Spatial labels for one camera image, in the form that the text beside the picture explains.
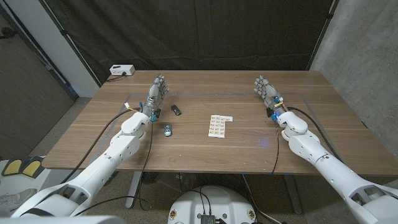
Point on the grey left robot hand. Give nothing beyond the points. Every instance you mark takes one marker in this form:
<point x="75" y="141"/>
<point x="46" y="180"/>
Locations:
<point x="155" y="95"/>

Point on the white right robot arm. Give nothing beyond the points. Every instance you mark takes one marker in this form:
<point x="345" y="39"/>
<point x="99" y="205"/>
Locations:
<point x="326" y="168"/>

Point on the black backdrop frame pole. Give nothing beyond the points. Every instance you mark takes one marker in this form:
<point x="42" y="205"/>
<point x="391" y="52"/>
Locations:
<point x="63" y="32"/>
<point x="330" y="15"/>

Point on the black backdrop curtain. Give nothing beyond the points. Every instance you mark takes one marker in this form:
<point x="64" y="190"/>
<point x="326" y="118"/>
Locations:
<point x="192" y="31"/>

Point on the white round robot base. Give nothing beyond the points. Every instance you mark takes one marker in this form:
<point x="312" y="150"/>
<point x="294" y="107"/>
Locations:
<point x="217" y="202"/>

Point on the white power strip box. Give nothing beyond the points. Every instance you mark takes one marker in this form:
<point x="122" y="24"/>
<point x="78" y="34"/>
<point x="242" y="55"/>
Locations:
<point x="122" y="70"/>

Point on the postage stamp sheet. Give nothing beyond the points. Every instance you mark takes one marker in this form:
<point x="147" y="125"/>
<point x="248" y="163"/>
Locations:
<point x="217" y="127"/>

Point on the blue silver toy car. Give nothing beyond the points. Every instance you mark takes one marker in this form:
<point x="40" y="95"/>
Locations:
<point x="167" y="129"/>

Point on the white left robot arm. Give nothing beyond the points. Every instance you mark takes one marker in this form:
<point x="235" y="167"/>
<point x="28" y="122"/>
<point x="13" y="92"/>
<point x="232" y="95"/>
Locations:
<point x="102" y="165"/>

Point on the white robot torso edge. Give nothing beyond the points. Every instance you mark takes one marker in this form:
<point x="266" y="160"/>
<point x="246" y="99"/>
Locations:
<point x="62" y="221"/>

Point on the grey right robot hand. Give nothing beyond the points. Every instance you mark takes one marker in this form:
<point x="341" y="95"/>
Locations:
<point x="270" y="95"/>

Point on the black toy car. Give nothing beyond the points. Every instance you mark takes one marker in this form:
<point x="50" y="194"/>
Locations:
<point x="176" y="110"/>

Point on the grey tape outline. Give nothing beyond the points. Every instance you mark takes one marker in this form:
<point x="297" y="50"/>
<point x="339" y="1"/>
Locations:
<point x="217" y="93"/>

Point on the grey table leg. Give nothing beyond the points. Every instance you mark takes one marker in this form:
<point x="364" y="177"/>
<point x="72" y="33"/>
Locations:
<point x="133" y="189"/>
<point x="293" y="194"/>

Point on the yellow black foot pedal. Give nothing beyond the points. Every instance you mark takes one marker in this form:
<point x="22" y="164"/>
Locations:
<point x="12" y="167"/>
<point x="32" y="168"/>

